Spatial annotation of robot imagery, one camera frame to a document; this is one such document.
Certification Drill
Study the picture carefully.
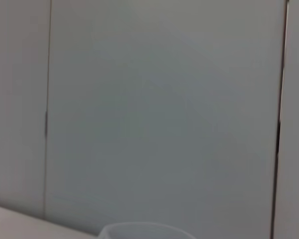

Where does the clear plastic cup of rice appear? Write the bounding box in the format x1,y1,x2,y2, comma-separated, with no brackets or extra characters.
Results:
98,221,197,239

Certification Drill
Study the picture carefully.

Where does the white backdrop panel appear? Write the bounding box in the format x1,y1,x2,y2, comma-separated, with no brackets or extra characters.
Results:
271,0,299,239
44,0,289,239
0,0,52,221

